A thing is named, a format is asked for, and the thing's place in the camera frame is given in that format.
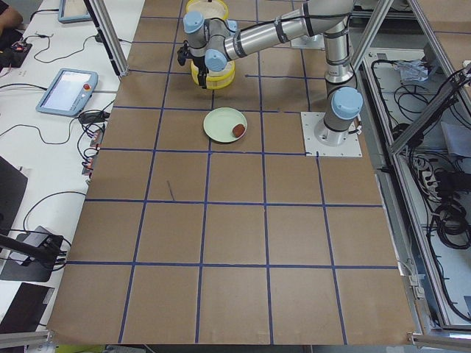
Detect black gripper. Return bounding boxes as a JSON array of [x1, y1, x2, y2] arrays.
[[177, 40, 208, 88]]

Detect person forearm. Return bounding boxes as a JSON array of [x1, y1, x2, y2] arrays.
[[0, 6, 23, 32]]

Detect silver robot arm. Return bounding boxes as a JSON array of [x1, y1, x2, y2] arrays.
[[177, 1, 364, 147]]

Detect yellow steamer basket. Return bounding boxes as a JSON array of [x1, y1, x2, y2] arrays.
[[206, 61, 236, 90], [185, 0, 229, 20]]

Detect light green plate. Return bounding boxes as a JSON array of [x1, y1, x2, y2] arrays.
[[203, 107, 247, 143]]

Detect brown bun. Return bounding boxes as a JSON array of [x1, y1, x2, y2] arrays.
[[232, 124, 246, 138]]

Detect black power adapter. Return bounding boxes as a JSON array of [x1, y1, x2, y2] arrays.
[[78, 111, 110, 124]]

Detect far teach pendant tablet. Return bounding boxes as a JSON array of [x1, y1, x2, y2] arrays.
[[57, 0, 92, 24]]

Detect teach pendant tablet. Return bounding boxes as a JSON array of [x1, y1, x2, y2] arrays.
[[57, 0, 92, 24], [36, 68, 99, 117]]

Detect near teach pendant tablet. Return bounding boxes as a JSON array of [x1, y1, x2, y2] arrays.
[[36, 68, 99, 117]]

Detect black laptop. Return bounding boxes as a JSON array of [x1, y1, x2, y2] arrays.
[[0, 157, 28, 236]]

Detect crumpled plastic bag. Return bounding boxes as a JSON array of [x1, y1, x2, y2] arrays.
[[393, 60, 428, 82]]

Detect aluminium frame post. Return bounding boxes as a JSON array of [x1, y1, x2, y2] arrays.
[[84, 0, 129, 77]]

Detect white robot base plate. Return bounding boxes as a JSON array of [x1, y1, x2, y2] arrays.
[[300, 112, 363, 158]]

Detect aluminium frame rail right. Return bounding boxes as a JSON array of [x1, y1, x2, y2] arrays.
[[352, 1, 470, 154]]

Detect bundle of black cables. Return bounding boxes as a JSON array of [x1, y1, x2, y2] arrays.
[[371, 58, 471, 324]]

